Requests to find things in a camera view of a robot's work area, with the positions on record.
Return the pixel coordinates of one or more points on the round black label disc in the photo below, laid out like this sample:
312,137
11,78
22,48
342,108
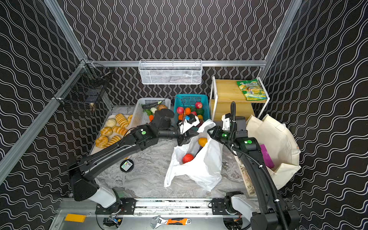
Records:
127,166

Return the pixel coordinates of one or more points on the round bread bun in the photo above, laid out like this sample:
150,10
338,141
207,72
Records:
101,141

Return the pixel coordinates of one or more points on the cream canvas tote bag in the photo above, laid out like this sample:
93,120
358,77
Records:
280,145

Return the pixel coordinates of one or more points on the black wire wall basket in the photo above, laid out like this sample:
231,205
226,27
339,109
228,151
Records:
83,97

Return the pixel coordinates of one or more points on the purple snack bag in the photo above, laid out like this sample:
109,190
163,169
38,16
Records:
267,159

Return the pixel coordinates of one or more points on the white plastic vegetable basket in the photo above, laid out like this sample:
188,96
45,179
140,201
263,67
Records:
140,117

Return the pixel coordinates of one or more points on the white two-tier shelf rack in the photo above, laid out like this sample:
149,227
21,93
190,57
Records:
223,92

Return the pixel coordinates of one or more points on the white plastic grocery bag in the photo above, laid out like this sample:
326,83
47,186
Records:
205,168

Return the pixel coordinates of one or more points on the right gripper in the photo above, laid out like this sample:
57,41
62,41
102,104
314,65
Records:
214,133

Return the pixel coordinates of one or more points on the dark green cucumber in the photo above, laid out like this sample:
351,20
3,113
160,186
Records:
149,106

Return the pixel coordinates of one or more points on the teal plastic fruit basket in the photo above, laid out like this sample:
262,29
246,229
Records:
190,100

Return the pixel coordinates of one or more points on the brown potato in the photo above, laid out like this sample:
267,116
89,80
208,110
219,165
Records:
161,106

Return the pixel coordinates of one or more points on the red tomato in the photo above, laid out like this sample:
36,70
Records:
187,158

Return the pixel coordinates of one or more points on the green avocado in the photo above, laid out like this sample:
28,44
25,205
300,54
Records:
200,111

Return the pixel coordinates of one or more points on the small tangerine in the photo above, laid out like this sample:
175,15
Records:
187,111

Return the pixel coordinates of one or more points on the green yellow snack bag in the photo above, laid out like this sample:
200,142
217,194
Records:
252,90

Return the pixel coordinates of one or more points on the red apple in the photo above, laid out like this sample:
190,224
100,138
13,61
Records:
180,110

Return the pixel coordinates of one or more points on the bread tray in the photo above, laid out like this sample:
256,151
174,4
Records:
113,131

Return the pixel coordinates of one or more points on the adjustable wrench orange handle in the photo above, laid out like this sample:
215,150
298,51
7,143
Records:
159,221

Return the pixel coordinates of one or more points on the white wire wall basket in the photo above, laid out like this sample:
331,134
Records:
171,71

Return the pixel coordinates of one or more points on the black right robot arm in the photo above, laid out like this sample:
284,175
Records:
272,212

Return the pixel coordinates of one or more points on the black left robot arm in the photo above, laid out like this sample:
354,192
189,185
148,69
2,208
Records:
84,172

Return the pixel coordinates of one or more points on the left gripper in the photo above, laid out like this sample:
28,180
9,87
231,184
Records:
184,135

